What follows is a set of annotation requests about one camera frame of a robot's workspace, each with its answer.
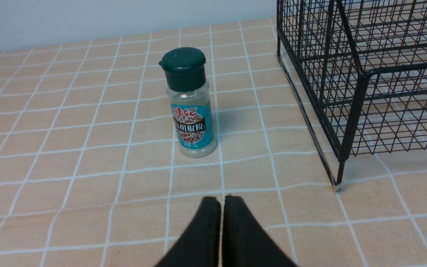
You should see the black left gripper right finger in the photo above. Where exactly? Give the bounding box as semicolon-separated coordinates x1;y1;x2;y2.
222;195;297;267

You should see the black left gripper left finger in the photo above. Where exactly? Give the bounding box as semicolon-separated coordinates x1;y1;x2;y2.
156;197;221;267

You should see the green-capped seasoning bottle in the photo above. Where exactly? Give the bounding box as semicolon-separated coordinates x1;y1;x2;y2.
159;47;217;158

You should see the black wire shelf rack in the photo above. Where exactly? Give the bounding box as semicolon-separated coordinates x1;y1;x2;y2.
276;0;427;191

